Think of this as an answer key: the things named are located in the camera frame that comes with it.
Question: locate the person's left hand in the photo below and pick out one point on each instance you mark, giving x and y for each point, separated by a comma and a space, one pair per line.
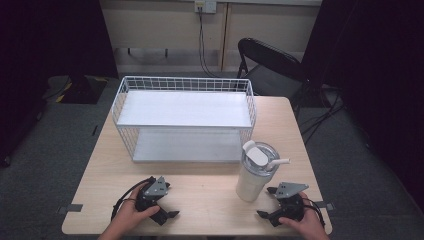
128, 215

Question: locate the white wall outlet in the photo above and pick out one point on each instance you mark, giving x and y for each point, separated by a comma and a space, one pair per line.
206, 6

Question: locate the dark stand base yellow tape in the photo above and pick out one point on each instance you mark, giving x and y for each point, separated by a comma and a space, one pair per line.
80, 89

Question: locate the person's right hand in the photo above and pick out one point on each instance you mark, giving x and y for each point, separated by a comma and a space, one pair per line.
308, 226

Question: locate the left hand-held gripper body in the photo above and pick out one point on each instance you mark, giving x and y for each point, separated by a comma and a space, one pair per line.
156, 190

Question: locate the black curtain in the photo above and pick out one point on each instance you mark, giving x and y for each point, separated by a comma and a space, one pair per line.
46, 50
373, 66

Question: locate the grey tape strip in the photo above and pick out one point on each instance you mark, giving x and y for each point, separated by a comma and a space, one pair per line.
70, 208
328, 205

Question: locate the white tumbler cup with straw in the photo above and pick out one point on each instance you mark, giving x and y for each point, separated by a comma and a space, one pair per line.
253, 180

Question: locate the small black floor tape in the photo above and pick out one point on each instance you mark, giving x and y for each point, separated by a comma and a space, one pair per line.
95, 130

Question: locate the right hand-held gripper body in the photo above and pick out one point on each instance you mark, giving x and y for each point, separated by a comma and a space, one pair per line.
290, 205

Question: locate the black folding chair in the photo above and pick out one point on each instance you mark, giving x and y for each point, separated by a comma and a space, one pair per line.
270, 55

